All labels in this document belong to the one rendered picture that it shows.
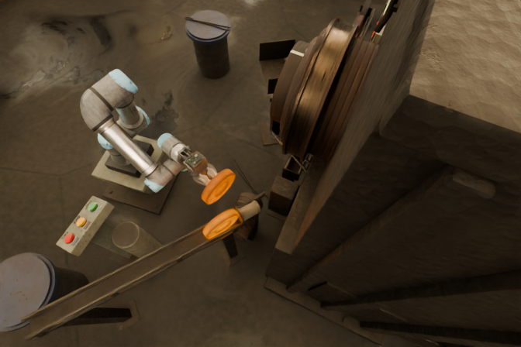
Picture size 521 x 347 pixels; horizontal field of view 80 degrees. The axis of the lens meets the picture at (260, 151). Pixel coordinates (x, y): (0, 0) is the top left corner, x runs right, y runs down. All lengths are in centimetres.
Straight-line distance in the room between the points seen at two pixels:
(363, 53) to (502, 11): 60
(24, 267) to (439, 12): 179
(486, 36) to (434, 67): 7
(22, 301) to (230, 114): 159
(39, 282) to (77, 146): 106
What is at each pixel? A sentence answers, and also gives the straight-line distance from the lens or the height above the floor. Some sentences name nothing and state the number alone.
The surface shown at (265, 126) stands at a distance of 229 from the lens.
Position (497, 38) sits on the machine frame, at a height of 176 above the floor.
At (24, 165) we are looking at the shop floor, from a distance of 264.
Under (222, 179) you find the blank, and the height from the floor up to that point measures 90.
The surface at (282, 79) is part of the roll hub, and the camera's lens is 95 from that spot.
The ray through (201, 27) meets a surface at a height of 43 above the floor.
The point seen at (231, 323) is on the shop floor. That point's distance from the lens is 194.
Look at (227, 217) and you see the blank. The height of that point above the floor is 78.
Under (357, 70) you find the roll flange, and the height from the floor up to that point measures 131.
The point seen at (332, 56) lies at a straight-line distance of 88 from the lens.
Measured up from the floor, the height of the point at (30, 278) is 43.
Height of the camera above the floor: 194
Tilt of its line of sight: 62 degrees down
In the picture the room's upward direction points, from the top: 3 degrees clockwise
